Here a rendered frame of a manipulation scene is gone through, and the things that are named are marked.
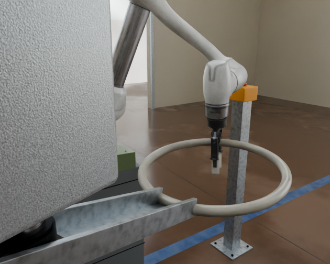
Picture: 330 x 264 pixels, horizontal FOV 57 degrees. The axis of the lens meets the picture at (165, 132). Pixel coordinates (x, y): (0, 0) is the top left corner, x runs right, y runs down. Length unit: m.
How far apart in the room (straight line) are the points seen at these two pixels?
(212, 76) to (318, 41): 6.19
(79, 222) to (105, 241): 0.12
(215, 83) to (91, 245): 0.75
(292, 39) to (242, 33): 1.11
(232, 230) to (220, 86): 1.20
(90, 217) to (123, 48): 0.92
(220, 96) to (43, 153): 0.85
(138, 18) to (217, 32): 5.78
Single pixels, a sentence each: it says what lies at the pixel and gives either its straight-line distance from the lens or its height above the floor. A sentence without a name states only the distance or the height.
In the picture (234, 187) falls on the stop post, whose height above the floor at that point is 0.46.
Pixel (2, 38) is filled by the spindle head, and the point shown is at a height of 1.33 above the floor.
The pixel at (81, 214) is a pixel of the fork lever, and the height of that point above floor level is 0.99.
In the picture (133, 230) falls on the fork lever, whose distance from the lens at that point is 0.62.
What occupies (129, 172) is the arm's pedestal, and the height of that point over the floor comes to 0.78.
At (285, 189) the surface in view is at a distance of 0.93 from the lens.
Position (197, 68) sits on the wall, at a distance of 6.81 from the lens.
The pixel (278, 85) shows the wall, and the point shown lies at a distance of 7.77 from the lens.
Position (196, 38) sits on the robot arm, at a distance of 1.26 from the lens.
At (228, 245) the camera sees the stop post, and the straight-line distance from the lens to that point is 2.19.
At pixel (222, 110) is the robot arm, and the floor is 1.08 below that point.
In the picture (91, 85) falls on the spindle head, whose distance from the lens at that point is 0.39.
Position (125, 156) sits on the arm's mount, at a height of 0.86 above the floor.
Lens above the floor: 1.33
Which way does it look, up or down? 17 degrees down
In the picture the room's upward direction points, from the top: straight up
